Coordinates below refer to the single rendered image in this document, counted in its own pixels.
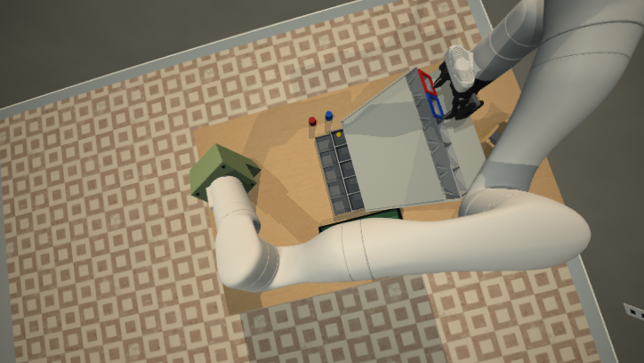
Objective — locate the red square frame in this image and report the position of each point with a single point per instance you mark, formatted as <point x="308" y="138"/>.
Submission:
<point x="421" y="73"/>

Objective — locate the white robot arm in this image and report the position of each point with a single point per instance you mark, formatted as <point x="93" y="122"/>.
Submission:
<point x="584" y="48"/>

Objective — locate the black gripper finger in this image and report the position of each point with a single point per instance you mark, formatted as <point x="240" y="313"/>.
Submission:
<point x="443" y="77"/>
<point x="465" y="109"/>

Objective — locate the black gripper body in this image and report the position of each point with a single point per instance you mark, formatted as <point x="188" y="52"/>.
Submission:
<point x="478" y="85"/>

